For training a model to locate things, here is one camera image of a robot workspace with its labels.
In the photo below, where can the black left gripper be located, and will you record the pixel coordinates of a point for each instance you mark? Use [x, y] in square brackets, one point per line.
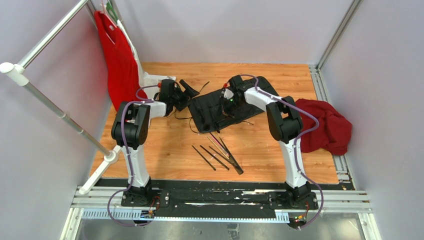
[186, 99]

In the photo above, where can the thin black makeup brush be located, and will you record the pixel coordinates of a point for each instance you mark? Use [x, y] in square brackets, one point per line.
[203, 158]

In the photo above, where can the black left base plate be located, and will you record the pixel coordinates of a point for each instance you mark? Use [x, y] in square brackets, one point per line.
[146, 197]

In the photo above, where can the dark red cloth pile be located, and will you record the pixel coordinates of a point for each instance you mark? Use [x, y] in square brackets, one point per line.
[333, 133]

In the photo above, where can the white garment rack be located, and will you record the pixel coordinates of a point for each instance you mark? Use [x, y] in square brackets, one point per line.
[16, 73]

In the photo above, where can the gold handled makeup brush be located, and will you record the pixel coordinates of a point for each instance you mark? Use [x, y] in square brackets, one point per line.
[218, 147]

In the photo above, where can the red shirt on hanger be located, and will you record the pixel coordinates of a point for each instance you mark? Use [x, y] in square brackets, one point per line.
[122, 69]

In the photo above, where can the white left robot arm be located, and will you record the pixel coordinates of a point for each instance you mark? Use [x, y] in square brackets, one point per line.
[131, 124]

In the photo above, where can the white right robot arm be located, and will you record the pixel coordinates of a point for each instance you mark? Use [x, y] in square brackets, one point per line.
[284, 123]

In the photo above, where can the black angled makeup brush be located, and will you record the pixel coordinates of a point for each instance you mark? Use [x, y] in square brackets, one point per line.
[214, 157]

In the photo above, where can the black leather brush roll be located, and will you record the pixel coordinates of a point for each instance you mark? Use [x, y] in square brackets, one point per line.
[207, 112]

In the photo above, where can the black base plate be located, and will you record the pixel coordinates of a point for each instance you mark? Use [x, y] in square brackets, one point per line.
[283, 200]
[146, 197]

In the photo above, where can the aluminium right rail frame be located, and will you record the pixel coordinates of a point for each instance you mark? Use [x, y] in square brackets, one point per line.
[323, 75]

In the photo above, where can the green clothes hanger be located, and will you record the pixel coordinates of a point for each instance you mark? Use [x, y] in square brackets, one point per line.
[111, 11]

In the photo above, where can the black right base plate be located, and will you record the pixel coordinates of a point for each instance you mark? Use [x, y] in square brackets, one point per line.
[283, 200]

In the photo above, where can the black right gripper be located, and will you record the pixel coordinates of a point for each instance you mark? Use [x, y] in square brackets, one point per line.
[224, 99]

